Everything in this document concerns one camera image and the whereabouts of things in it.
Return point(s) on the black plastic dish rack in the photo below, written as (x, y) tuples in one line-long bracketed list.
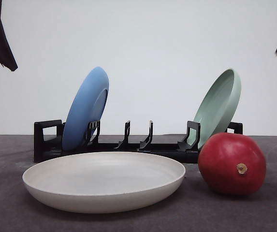
[(48, 141)]

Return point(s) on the white plate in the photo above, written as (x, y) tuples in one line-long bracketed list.
[(102, 182)]

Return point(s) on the light green plate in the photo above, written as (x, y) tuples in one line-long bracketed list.
[(217, 106)]

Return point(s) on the blue plate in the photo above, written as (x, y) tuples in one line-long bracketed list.
[(87, 105)]

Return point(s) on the red pomegranate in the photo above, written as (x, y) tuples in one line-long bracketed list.
[(232, 163)]

